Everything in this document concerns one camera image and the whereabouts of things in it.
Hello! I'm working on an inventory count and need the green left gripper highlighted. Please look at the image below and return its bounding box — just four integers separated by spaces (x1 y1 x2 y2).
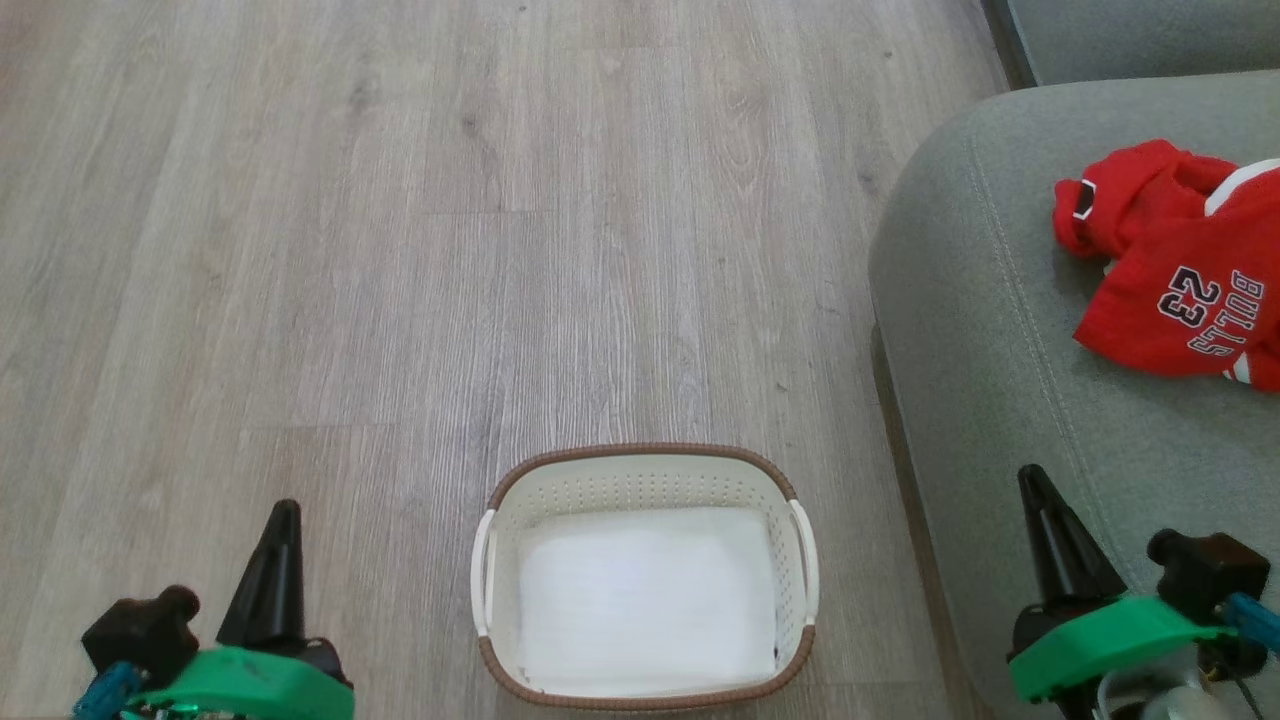
120 498 356 720

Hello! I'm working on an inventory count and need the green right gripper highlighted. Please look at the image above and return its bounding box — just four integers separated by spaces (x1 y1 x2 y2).
1005 464 1241 706

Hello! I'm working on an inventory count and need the red jersey number 23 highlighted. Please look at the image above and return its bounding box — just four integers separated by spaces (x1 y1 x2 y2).
1073 160 1280 393

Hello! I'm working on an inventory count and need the red garment black white trim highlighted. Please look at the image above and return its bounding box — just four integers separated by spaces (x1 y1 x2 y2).
1052 138 1246 263

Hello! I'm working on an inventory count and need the white basket brown rim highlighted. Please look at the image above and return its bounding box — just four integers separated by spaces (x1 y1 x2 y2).
470 443 821 713

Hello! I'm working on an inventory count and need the grey fabric sofa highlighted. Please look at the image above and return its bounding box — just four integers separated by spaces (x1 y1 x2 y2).
868 70 1280 720

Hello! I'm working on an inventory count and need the blue left cable connector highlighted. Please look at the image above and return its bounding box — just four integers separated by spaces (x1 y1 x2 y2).
72 660 146 720

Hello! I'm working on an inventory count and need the blue cable connector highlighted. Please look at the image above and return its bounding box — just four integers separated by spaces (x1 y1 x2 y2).
72 660 146 720
1225 592 1280 651

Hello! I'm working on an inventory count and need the blue right cable connector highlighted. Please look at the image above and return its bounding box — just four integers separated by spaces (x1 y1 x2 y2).
1225 592 1280 651

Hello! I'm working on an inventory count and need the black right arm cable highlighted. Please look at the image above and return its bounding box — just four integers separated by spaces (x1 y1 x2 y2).
1228 660 1263 720

